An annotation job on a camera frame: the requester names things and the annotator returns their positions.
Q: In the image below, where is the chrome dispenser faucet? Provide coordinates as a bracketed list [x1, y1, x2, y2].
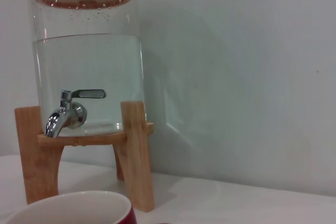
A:
[45, 89, 108, 138]

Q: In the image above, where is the red ceramic cup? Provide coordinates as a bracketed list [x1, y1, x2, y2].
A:
[3, 190, 171, 224]

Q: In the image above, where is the wooden dispenser stand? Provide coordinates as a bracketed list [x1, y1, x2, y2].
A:
[14, 100, 155, 213]

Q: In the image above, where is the glass water dispenser jar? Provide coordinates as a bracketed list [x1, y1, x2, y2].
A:
[25, 0, 147, 137]

